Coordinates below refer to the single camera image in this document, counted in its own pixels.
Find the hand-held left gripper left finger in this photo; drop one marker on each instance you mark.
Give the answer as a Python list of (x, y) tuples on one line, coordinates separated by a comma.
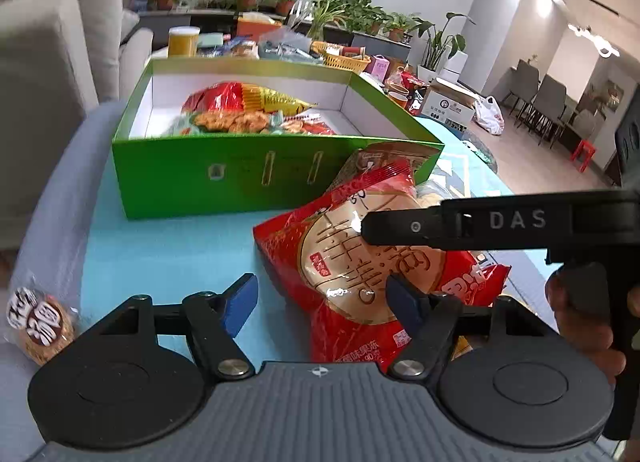
[(240, 304)]

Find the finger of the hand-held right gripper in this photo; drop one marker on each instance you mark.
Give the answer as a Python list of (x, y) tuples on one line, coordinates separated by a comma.
[(415, 227)]

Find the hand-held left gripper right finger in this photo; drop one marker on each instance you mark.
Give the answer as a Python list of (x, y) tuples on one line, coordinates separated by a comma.
[(406, 304)]

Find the red jelly snack bag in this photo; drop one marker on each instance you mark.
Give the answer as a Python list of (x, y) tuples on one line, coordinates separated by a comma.
[(350, 287)]

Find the brown snack packet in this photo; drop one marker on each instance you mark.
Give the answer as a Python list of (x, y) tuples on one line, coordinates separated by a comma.
[(395, 154)]

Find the green cardboard box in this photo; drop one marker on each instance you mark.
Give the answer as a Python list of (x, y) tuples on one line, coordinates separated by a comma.
[(200, 177)]

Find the green cracker packet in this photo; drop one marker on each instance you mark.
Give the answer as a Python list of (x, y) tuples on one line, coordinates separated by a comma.
[(225, 122)]

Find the round cookie packet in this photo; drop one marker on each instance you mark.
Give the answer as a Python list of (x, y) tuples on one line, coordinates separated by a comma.
[(42, 327)]

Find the yellow red striped snack bag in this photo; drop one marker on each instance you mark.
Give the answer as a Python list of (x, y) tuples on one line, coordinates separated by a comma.
[(260, 97)]

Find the person's right hand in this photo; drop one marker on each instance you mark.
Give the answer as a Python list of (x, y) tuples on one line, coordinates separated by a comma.
[(585, 342)]

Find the blue printed mat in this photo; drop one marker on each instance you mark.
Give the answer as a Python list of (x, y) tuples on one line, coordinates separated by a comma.
[(175, 252)]

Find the red stool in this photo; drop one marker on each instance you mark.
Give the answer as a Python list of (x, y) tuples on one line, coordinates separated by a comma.
[(584, 154)]

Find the white plastic bag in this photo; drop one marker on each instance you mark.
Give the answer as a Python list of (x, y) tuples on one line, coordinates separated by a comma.
[(489, 114)]

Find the printed cardboard box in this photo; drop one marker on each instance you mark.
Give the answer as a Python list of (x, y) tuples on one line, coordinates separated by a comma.
[(447, 104)]

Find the orange cup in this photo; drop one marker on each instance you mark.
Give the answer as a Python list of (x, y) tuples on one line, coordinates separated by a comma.
[(397, 99)]

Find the red plastic bag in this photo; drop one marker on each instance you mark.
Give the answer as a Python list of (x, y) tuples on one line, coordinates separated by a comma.
[(410, 81)]

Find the pink box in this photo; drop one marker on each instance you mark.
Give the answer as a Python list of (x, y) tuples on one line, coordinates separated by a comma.
[(378, 68)]

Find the white humidifier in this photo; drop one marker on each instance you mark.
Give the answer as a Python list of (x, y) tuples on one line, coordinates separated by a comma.
[(454, 64)]

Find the yellow woven basket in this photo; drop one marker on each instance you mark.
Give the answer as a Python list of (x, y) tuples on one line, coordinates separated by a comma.
[(342, 58)]

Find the tall plant in white pot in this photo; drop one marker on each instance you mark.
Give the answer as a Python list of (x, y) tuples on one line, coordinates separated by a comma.
[(440, 39)]

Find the spider plant in glass vase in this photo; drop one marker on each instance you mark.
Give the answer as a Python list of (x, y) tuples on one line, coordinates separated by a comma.
[(322, 17)]

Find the orange storage box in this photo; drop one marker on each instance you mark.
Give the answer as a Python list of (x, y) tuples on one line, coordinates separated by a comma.
[(257, 27)]

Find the yellow can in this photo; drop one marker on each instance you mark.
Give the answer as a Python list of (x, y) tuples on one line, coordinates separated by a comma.
[(183, 42)]

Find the light grey sofa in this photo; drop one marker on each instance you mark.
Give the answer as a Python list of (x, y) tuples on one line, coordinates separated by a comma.
[(45, 67)]

